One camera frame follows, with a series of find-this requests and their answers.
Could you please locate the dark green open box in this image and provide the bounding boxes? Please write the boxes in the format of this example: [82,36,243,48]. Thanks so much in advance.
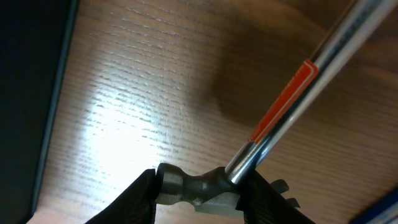
[1,0,79,223]

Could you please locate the small claw hammer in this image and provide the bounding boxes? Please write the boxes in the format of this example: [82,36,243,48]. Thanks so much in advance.
[155,0,397,216]

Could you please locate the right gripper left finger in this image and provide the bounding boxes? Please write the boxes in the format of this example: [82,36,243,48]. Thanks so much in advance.
[86,169,156,224]

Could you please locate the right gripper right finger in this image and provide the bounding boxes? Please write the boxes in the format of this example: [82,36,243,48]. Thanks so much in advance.
[236,170,315,224]

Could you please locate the precision screwdriver set case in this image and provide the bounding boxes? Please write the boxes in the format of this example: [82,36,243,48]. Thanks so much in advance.
[349,187,397,224]

